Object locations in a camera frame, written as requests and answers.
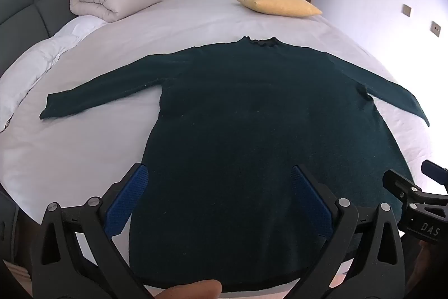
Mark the white quilt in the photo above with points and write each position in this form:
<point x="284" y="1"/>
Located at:
<point x="35" y="57"/>

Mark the wall switch plate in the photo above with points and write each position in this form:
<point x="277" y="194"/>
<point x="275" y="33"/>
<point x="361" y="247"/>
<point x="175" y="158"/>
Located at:
<point x="406" y="10"/>
<point x="436" y="29"/>

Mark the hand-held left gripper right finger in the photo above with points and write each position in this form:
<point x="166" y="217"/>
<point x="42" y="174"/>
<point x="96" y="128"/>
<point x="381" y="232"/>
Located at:
<point x="311" y="204"/>

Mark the dark green padded headboard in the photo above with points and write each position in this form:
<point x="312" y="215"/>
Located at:
<point x="21" y="11"/>

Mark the person's left hand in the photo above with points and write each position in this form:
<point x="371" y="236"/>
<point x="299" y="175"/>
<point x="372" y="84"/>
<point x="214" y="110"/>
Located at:
<point x="190" y="290"/>

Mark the yellow pillow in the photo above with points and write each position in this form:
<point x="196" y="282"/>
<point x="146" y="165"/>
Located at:
<point x="276" y="2"/>

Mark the dark green knit sweater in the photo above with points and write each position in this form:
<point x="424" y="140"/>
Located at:
<point x="227" y="127"/>

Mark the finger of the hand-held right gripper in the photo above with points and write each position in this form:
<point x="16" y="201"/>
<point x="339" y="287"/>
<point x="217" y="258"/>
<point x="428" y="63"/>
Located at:
<point x="435" y="173"/>
<point x="402" y="185"/>

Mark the bed with white sheet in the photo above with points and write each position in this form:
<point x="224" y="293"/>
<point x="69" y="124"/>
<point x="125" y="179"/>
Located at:
<point x="210" y="22"/>

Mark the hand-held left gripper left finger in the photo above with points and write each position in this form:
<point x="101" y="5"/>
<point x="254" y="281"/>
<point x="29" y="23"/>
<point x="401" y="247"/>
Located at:
<point x="127" y="201"/>

